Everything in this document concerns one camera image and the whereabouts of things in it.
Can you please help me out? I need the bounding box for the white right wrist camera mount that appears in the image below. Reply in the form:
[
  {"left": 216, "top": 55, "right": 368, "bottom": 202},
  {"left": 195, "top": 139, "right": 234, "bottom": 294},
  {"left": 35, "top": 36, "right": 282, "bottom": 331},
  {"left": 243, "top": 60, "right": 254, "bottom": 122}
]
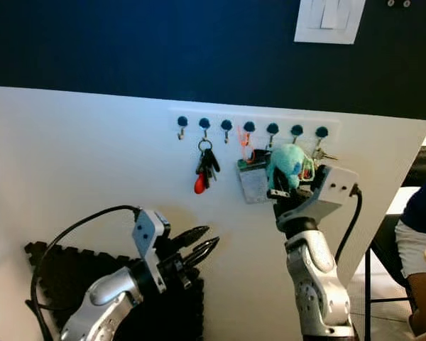
[{"left": 297, "top": 165, "right": 360, "bottom": 228}]

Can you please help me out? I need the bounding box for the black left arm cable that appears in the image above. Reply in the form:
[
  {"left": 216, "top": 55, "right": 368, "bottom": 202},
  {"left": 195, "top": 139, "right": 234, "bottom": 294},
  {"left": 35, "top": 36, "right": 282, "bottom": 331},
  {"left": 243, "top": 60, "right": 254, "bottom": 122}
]
[{"left": 28, "top": 205, "right": 143, "bottom": 341}]

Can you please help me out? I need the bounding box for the white key rack with hooks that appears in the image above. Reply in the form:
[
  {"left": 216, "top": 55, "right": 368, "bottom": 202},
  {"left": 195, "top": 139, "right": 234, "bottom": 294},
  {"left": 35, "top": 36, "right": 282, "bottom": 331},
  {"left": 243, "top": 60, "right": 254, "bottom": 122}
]
[{"left": 169, "top": 110, "right": 342, "bottom": 144}]

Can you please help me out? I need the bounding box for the teal plush keychain with keys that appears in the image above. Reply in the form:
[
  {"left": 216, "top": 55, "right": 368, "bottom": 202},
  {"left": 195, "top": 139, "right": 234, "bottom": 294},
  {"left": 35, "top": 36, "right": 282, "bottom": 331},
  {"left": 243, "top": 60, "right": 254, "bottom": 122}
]
[{"left": 266, "top": 144, "right": 338, "bottom": 193}]

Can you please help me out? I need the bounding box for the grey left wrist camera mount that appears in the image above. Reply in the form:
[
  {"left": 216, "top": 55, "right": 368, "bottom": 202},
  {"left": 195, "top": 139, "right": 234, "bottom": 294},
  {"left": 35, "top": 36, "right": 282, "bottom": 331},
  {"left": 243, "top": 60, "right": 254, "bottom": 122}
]
[{"left": 132, "top": 209, "right": 171, "bottom": 293}]

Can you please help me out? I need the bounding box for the white light switch plate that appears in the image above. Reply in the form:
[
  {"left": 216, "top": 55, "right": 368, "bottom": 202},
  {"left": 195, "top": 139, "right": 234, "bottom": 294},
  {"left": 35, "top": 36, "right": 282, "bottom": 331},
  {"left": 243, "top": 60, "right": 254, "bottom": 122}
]
[{"left": 294, "top": 0, "right": 367, "bottom": 45}]

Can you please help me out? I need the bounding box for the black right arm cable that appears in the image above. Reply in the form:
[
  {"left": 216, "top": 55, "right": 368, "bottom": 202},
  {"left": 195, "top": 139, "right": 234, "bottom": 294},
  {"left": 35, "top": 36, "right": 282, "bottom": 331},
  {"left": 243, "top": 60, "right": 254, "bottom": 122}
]
[{"left": 334, "top": 183, "right": 364, "bottom": 265}]

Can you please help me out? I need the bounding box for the man in blue shirt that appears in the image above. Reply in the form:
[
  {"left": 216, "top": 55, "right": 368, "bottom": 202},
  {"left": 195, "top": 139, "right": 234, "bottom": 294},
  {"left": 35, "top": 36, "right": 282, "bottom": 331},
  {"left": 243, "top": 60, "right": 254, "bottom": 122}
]
[{"left": 394, "top": 186, "right": 426, "bottom": 335}]

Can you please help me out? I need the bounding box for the card holder with orange lanyard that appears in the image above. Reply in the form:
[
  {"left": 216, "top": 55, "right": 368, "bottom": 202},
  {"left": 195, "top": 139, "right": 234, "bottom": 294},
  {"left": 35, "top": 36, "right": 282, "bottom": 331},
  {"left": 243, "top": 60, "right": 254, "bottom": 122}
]
[{"left": 236, "top": 126, "right": 274, "bottom": 205}]

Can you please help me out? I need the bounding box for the black key bunch red fob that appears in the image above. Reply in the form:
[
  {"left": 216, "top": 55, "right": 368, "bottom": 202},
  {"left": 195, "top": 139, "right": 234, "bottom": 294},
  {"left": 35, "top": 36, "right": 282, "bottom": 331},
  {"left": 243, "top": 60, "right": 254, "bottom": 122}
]
[{"left": 195, "top": 140, "right": 219, "bottom": 195}]

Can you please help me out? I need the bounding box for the black chair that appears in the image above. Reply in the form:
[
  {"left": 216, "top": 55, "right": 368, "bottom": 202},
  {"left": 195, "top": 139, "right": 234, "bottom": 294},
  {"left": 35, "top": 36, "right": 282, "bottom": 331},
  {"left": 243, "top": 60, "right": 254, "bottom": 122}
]
[{"left": 364, "top": 213, "right": 420, "bottom": 341}]

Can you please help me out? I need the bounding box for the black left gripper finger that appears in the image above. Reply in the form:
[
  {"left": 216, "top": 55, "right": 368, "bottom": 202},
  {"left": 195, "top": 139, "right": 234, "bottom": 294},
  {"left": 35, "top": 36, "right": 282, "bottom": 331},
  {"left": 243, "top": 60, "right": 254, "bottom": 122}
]
[
  {"left": 182, "top": 237, "right": 220, "bottom": 271},
  {"left": 172, "top": 227, "right": 210, "bottom": 247}
]

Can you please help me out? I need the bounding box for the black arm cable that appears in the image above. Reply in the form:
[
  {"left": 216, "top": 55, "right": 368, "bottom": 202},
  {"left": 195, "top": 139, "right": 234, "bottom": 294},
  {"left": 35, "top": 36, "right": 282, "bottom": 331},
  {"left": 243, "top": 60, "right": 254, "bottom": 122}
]
[
  {"left": 334, "top": 183, "right": 364, "bottom": 265},
  {"left": 28, "top": 205, "right": 143, "bottom": 341}
]

